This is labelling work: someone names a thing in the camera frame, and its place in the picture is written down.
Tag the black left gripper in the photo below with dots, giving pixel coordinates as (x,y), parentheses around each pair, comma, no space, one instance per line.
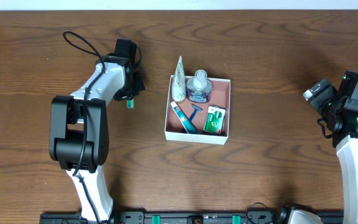
(137,83)

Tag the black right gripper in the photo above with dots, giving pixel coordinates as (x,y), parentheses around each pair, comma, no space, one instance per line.
(323,97)

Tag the green white toothbrush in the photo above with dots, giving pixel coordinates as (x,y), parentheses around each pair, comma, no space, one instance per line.
(130,103)

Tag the white floral cone tube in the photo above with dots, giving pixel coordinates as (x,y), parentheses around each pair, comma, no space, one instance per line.
(178,88)

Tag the blue hand soap bottle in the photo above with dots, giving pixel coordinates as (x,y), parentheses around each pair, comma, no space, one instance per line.
(199,87)

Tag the blue disposable razor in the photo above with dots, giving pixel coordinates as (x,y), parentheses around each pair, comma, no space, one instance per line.
(188,121)

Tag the teal toothpaste tube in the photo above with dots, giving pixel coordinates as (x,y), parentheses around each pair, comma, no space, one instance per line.
(178,112)

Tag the green white soap box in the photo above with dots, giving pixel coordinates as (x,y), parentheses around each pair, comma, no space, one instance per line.
(214,120)

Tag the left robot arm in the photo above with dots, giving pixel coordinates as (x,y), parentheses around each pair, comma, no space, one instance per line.
(79,136)

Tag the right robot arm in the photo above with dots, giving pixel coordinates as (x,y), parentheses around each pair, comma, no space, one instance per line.
(346,145)

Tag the white box with pink interior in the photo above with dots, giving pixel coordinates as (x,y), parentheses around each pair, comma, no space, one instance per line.
(220,96)

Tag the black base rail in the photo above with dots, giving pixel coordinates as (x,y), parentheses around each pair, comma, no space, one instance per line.
(138,217)

